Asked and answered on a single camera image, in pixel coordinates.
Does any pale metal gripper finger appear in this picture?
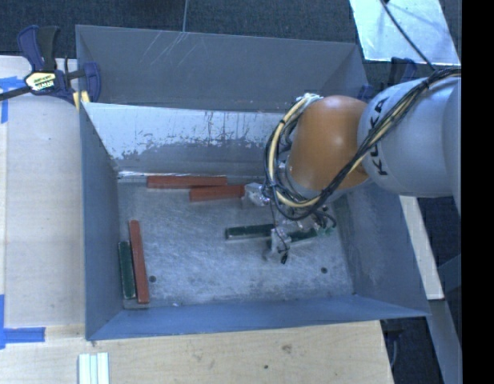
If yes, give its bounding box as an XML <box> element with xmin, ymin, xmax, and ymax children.
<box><xmin>242</xmin><ymin>182</ymin><xmax>272</xmax><ymax>208</ymax></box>
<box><xmin>263</xmin><ymin>226</ymin><xmax>293</xmax><ymax>262</ymax></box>

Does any dark green flat block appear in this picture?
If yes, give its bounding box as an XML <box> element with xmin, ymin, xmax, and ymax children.
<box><xmin>117</xmin><ymin>240</ymin><xmax>137</xmax><ymax>301</ymax></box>
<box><xmin>224</xmin><ymin>223</ymin><xmax>332</xmax><ymax>243</ymax></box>

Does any red-brown flat block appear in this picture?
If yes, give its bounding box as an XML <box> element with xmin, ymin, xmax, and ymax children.
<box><xmin>127</xmin><ymin>218</ymin><xmax>151</xmax><ymax>305</ymax></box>
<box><xmin>146</xmin><ymin>174</ymin><xmax>229</xmax><ymax>190</ymax></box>
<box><xmin>188</xmin><ymin>184</ymin><xmax>247</xmax><ymax>203</ymax></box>

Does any grey metal bin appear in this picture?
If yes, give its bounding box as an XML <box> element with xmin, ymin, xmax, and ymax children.
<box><xmin>74</xmin><ymin>24</ymin><xmax>432</xmax><ymax>342</ymax></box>

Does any pale wood board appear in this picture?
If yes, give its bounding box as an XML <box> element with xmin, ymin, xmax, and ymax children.
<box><xmin>4</xmin><ymin>56</ymin><xmax>88</xmax><ymax>330</ymax></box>

